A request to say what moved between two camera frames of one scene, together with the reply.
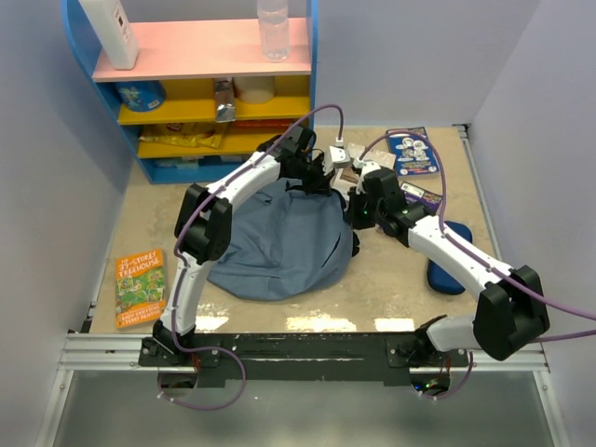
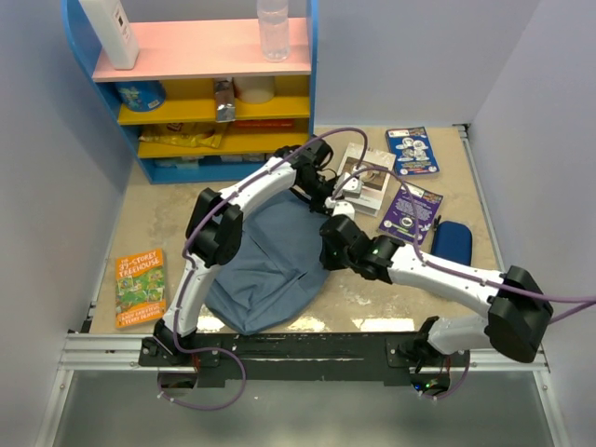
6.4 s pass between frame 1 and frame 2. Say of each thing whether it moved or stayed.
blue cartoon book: stayed
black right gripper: moved
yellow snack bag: stayed
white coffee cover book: stayed
